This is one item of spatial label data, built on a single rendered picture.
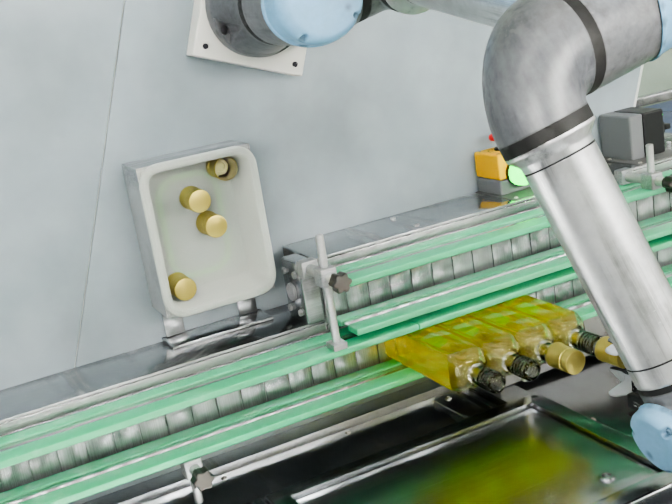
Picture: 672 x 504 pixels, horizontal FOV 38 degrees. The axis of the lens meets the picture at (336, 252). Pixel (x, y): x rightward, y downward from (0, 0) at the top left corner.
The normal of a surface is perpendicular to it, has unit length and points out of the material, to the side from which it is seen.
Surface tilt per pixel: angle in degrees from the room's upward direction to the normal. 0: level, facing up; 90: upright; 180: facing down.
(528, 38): 58
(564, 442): 90
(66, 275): 0
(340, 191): 0
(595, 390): 89
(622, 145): 90
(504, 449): 90
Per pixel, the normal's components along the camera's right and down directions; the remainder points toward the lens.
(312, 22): 0.33, 0.25
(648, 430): -0.82, 0.48
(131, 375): -0.15, -0.95
